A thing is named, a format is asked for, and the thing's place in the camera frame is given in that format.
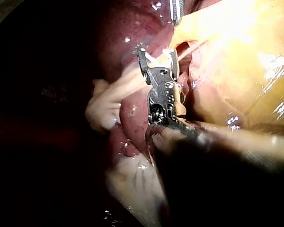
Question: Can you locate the white clip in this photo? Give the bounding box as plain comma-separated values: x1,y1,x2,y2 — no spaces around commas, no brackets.
145,49,174,70

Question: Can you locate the right arm instrument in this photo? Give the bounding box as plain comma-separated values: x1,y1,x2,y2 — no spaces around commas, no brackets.
143,67,180,130

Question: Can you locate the left arm instrument jaw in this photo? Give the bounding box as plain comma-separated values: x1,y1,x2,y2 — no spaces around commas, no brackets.
168,0,186,26

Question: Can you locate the thin tube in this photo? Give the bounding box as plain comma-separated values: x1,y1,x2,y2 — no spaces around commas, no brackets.
177,40,210,61

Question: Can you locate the dark red liver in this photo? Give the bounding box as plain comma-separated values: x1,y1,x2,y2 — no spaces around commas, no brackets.
94,0,242,166

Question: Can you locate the gallbladder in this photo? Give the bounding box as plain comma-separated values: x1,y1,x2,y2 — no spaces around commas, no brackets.
170,0,284,130

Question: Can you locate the right arm instrument jaw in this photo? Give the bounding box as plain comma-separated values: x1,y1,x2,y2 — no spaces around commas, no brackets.
167,48,179,81
137,48,149,71

